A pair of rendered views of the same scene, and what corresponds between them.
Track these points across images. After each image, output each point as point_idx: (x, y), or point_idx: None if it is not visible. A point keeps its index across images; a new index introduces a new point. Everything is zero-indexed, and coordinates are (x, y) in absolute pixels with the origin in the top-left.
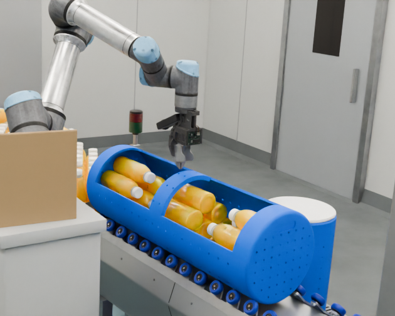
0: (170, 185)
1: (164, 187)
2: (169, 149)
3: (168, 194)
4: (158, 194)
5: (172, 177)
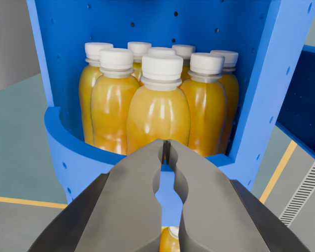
0: (69, 180)
1: (59, 158)
2: (66, 209)
3: (59, 181)
4: (49, 142)
5: (90, 166)
